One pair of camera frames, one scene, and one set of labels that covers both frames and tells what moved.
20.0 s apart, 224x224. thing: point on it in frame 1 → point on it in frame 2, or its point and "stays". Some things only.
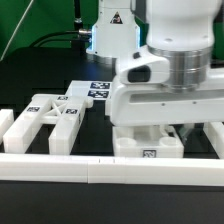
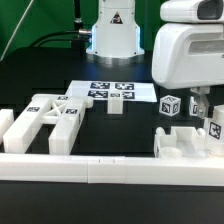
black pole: (78, 22) stays
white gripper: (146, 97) → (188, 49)
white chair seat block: (147, 141) → (183, 142)
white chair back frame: (62, 111) stays
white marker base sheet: (95, 89) stays
